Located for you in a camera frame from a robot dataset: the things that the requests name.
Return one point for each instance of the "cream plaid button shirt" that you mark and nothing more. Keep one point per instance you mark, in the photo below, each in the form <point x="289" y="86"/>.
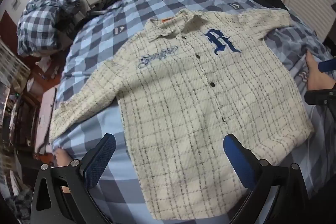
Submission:
<point x="183" y="95"/>

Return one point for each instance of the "person's right leg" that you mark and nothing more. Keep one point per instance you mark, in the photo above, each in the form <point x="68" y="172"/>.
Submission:
<point x="313" y="74"/>

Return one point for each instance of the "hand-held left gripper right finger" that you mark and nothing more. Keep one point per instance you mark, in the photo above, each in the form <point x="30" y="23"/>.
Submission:
<point x="241" y="161"/>

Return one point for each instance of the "crumpled blue checked bedding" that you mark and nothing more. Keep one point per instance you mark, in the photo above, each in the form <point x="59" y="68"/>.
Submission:
<point x="42" y="24"/>

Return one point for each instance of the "white light switch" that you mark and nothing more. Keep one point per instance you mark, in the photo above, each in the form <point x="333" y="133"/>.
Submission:
<point x="15" y="3"/>

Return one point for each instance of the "blue checked blanket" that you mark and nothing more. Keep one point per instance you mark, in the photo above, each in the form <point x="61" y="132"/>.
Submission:
<point x="157" y="3"/>

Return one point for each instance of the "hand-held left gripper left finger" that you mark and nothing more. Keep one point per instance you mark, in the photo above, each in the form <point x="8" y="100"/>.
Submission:
<point x="101" y="158"/>

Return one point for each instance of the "grey printed bed sheet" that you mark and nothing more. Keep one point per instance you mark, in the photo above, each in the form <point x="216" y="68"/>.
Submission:
<point x="288" y="40"/>

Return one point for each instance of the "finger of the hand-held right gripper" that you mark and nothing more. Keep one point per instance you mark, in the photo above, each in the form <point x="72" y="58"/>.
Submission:
<point x="319" y="96"/>
<point x="326" y="65"/>

